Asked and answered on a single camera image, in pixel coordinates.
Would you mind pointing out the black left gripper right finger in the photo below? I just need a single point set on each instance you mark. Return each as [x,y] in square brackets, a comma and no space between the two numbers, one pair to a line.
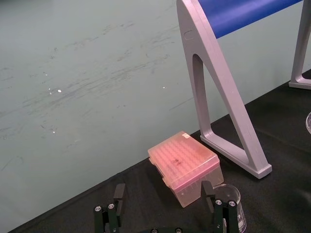
[207,194]

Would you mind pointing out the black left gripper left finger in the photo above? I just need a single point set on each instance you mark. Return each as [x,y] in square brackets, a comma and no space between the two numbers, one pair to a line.
[119,194]

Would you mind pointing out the clear glass beaker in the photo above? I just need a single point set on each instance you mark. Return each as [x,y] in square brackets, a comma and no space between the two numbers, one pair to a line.
[236,194]

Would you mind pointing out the pink translucent pipette tip box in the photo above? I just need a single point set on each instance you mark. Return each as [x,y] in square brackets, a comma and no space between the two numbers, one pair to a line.
[181,160]

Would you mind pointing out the black table cloth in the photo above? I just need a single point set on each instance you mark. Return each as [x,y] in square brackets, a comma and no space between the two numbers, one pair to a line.
[279,199]

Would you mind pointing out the grey stand with blue shield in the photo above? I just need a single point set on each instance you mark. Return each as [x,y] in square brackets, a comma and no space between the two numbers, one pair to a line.
[213,80]

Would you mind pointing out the clear glass vessel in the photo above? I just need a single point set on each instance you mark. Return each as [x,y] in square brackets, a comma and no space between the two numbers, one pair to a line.
[309,122]

